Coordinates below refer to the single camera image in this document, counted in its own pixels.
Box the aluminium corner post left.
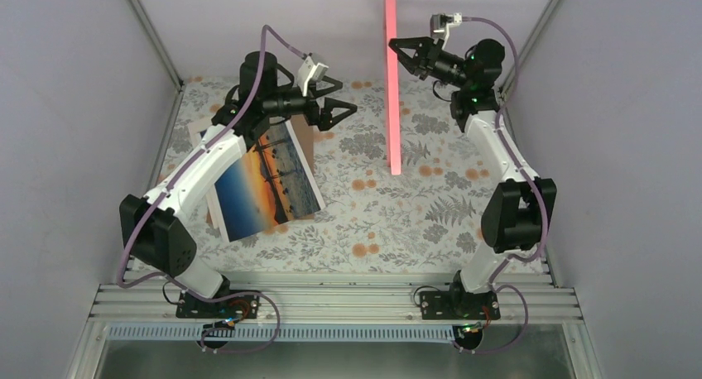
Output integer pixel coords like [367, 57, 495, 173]
[127, 0, 184, 91]

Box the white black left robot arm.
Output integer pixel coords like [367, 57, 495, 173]
[119, 50, 358, 317]

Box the grey slotted cable duct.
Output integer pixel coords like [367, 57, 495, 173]
[106, 323, 454, 343]

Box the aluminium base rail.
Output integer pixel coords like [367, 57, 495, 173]
[89, 272, 583, 324]

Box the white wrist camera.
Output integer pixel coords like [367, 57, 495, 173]
[296, 53, 329, 97]
[430, 12, 463, 46]

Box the brown cardboard backing board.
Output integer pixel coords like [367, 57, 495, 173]
[291, 115, 315, 173]

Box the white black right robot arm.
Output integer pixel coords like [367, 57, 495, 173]
[388, 37, 557, 319]

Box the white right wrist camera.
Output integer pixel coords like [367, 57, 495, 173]
[430, 12, 463, 46]

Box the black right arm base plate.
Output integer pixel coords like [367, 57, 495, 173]
[419, 290, 501, 320]

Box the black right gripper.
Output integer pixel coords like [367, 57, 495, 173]
[389, 36, 471, 90]

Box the pink wooden picture frame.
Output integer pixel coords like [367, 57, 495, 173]
[383, 0, 401, 175]

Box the aluminium corner post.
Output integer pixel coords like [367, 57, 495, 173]
[502, 0, 562, 98]
[127, 0, 184, 91]

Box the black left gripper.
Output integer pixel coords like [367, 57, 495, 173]
[263, 75, 356, 132]

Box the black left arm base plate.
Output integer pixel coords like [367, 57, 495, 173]
[175, 293, 260, 320]

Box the sunset photo print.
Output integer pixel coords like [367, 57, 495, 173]
[214, 120, 326, 242]

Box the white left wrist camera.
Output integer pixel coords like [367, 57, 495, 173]
[296, 53, 329, 97]

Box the aluminium corner post right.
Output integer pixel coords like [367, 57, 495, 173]
[502, 0, 562, 98]

